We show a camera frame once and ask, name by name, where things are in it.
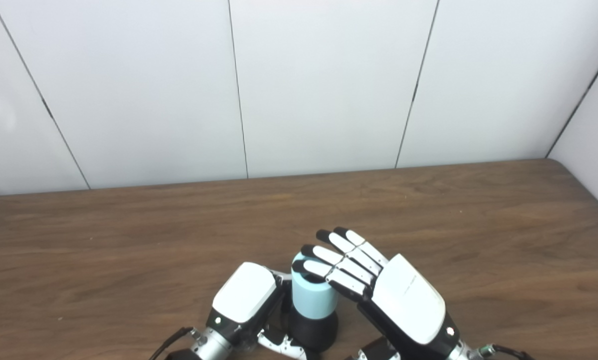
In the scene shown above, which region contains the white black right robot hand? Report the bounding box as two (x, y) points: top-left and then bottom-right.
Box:
(292, 226), (461, 360)

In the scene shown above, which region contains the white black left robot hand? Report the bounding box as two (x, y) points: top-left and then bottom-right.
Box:
(205, 262), (322, 360)

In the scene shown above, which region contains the light-blue hose piece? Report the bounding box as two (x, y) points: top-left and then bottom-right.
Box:
(291, 252), (339, 319)

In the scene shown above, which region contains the black flared nozzle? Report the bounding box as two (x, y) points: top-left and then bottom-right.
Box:
(285, 307), (339, 352)

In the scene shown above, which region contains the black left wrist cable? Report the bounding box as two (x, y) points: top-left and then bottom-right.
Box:
(148, 326), (200, 360)

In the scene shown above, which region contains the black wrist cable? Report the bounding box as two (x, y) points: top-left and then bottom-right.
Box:
(148, 326), (200, 360)
(479, 343), (536, 360)

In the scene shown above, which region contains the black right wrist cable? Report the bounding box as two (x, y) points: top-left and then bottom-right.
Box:
(479, 343), (536, 360)

